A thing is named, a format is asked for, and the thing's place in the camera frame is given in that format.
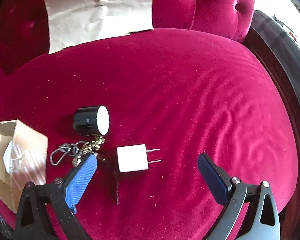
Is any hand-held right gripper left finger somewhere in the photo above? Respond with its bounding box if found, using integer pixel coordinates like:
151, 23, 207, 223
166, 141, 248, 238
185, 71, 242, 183
14, 153, 98, 240

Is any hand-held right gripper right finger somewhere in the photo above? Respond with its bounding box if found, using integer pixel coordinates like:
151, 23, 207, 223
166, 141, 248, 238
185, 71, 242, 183
197, 153, 281, 240

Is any large white charger plug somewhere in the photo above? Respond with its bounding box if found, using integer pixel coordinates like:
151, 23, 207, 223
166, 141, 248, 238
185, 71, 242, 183
3, 141, 24, 174

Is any cardboard box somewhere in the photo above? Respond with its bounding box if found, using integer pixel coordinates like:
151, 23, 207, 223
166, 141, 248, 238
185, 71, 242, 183
0, 119, 49, 214

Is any metal keychain with brass charm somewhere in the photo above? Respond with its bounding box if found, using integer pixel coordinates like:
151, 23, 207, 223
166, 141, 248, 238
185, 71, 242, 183
50, 135, 120, 207

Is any small white charger plug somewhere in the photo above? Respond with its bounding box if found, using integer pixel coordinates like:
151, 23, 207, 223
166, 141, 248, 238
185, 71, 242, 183
117, 144, 162, 173

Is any small black cylinder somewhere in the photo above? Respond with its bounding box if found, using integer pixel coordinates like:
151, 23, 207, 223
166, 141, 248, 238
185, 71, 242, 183
73, 106, 110, 137

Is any red velvet tufted sofa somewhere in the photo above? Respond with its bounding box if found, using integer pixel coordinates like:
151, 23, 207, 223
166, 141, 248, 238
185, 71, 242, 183
0, 0, 300, 240

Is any grey plaid blanket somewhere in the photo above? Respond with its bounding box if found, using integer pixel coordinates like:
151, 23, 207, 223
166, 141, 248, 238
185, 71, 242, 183
251, 9, 300, 63

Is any crumpled brown paper sheet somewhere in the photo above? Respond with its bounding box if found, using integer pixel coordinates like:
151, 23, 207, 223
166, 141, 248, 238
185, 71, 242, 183
39, 0, 156, 54

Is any dark wooden bed frame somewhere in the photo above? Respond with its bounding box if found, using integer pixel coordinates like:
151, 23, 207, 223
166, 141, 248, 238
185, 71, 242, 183
242, 30, 300, 230

